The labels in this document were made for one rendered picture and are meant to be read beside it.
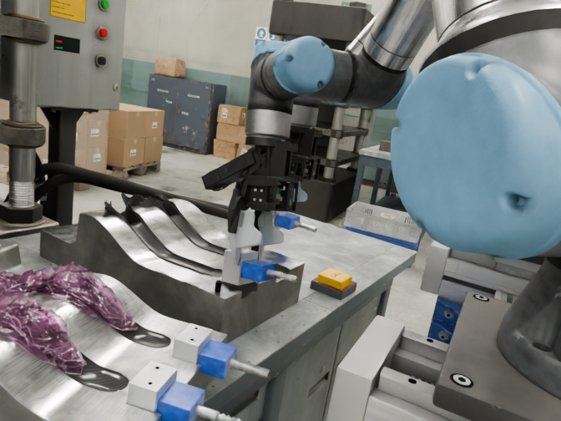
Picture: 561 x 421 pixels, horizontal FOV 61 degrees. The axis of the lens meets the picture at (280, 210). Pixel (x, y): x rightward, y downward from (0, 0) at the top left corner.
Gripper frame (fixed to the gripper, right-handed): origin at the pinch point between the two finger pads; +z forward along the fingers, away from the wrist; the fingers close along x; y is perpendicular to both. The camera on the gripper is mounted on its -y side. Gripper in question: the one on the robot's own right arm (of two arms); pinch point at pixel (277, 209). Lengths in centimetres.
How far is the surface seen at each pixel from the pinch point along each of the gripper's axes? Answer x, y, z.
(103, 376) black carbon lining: -58, 13, 10
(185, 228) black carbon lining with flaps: -17.9, -11.5, 4.9
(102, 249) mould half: -36.0, -15.6, 7.2
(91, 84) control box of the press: 2, -73, -20
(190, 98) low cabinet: 484, -476, 11
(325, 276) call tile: -0.5, 15.2, 11.6
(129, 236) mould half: -32.7, -12.0, 4.1
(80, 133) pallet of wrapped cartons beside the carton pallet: 181, -326, 39
